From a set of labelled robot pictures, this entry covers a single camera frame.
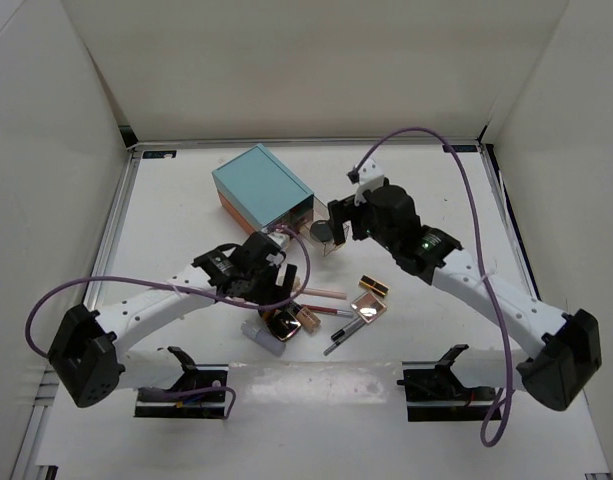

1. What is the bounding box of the clear drawer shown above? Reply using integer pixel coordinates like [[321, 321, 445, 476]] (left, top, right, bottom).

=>
[[288, 199, 341, 257]]

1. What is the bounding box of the black gold square compact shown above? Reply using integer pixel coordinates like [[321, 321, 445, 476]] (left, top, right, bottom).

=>
[[263, 310, 302, 342]]

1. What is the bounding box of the round black compact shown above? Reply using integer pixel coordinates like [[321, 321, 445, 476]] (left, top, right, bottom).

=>
[[309, 220, 332, 244]]

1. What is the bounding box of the pink tube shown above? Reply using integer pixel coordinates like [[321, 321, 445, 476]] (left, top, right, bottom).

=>
[[302, 288, 347, 300]]

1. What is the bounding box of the red lip gloss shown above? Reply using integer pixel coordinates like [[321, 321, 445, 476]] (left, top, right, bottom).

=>
[[305, 305, 354, 318]]

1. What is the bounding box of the black gold lipstick case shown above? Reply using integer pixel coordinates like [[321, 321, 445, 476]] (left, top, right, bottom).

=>
[[358, 275, 389, 298]]

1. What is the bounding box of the black silver eyeliner pen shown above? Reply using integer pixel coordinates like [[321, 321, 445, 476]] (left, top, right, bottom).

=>
[[323, 318, 366, 356]]

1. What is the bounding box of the teal orange drawer organizer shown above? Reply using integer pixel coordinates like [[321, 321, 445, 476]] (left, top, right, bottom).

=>
[[212, 144, 315, 232]]

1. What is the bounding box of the eyeshadow palette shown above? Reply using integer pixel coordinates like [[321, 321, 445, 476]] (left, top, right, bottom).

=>
[[350, 292, 387, 324]]

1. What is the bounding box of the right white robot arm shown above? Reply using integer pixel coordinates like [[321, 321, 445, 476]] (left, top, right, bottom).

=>
[[327, 185, 602, 411]]

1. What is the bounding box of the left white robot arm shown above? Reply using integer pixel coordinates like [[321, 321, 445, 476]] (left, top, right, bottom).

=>
[[46, 231, 297, 408]]

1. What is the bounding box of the small black kabuki brush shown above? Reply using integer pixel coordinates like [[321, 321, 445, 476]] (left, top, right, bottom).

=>
[[258, 310, 275, 324]]

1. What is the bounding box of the white lavender bottle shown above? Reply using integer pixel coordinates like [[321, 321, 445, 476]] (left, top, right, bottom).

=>
[[240, 322, 285, 357]]

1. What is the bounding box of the foundation bottle black cap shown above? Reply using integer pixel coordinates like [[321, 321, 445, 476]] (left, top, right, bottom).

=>
[[294, 306, 321, 334]]

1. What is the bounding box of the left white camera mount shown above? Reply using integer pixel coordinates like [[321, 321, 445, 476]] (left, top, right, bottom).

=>
[[265, 231, 291, 251]]

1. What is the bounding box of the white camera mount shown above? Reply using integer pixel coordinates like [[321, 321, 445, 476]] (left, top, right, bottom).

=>
[[347, 157, 385, 206], [265, 231, 291, 251]]

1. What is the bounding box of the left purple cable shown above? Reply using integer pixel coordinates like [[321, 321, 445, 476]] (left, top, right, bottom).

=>
[[24, 225, 313, 359]]

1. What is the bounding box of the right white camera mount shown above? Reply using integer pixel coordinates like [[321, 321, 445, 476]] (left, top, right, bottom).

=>
[[347, 157, 385, 206]]

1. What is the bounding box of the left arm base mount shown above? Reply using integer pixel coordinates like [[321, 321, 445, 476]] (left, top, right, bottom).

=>
[[134, 346, 236, 420]]

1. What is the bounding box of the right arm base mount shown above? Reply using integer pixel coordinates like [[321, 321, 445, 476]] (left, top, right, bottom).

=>
[[397, 344, 496, 423]]

